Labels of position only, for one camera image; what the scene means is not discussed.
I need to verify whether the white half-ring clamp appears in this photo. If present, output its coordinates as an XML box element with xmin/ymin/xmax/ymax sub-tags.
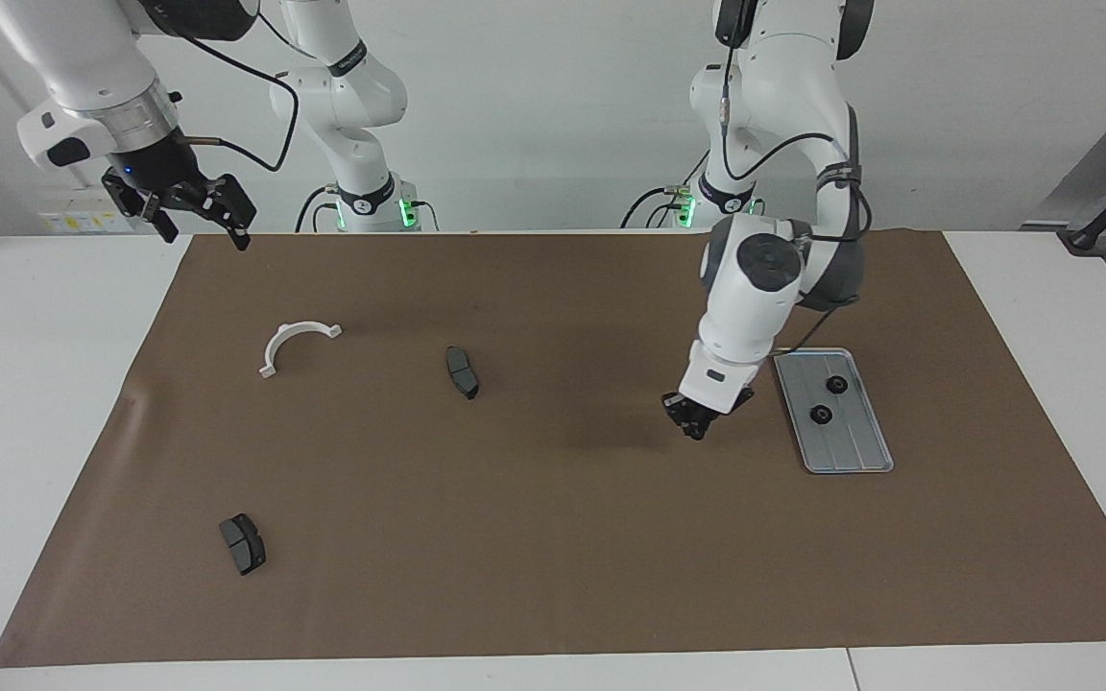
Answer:
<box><xmin>258</xmin><ymin>321</ymin><xmax>344</xmax><ymax>380</ymax></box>

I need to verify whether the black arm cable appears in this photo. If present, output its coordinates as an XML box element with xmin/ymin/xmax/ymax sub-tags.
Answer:
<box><xmin>718</xmin><ymin>38</ymin><xmax>873</xmax><ymax>354</ymax></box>
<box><xmin>169</xmin><ymin>0</ymin><xmax>302</xmax><ymax>174</ymax></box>

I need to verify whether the brown paper mat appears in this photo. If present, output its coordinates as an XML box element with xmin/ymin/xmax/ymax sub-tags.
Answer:
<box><xmin>0</xmin><ymin>228</ymin><xmax>1106</xmax><ymax>669</ymax></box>

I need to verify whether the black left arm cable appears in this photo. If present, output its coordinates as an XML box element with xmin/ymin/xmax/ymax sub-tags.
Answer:
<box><xmin>718</xmin><ymin>38</ymin><xmax>873</xmax><ymax>354</ymax></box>

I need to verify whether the silver metal tray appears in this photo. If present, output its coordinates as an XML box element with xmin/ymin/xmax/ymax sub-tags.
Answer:
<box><xmin>772</xmin><ymin>347</ymin><xmax>896</xmax><ymax>475</ymax></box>

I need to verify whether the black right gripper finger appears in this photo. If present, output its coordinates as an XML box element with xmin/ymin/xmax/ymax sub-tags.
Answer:
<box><xmin>135</xmin><ymin>196</ymin><xmax>180</xmax><ymax>245</ymax></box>
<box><xmin>203</xmin><ymin>176</ymin><xmax>257</xmax><ymax>253</ymax></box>

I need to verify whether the white wall socket box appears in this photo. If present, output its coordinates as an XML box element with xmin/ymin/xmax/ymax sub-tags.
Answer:
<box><xmin>39</xmin><ymin>185</ymin><xmax>143</xmax><ymax>234</ymax></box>

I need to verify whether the black base power cable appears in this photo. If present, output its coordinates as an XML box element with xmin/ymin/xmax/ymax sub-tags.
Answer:
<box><xmin>620</xmin><ymin>182</ymin><xmax>698</xmax><ymax>229</ymax></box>
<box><xmin>295</xmin><ymin>185</ymin><xmax>338</xmax><ymax>234</ymax></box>

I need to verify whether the short grey brake pad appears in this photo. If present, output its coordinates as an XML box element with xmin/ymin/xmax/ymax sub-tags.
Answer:
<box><xmin>218</xmin><ymin>512</ymin><xmax>268</xmax><ymax>578</ymax></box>

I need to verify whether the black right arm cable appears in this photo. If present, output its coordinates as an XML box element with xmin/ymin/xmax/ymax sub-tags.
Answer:
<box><xmin>169</xmin><ymin>0</ymin><xmax>302</xmax><ymax>174</ymax></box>

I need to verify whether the long grey brake pad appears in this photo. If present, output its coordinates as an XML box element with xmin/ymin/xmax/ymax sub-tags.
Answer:
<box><xmin>445</xmin><ymin>345</ymin><xmax>481</xmax><ymax>401</ymax></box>

